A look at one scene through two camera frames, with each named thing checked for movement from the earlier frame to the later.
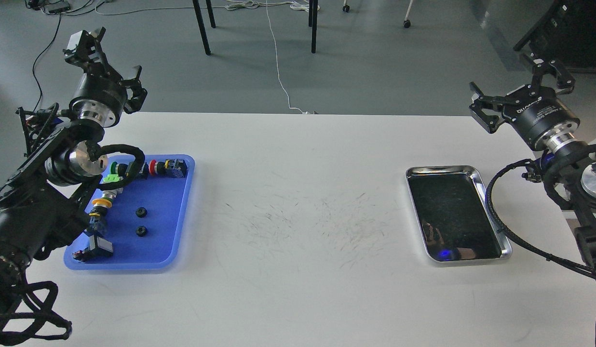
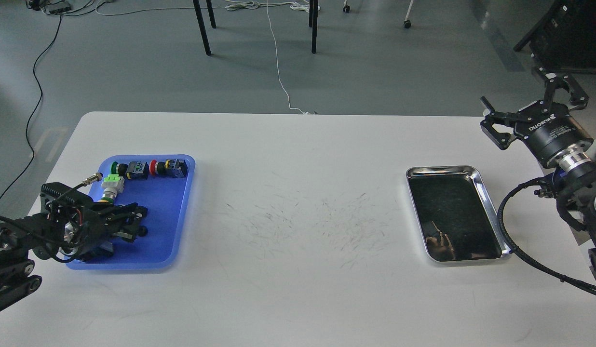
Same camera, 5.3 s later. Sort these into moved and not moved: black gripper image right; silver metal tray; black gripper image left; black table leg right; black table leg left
Moved: black gripper image left; black gripper image right
Not moved: silver metal tray; black table leg left; black table leg right
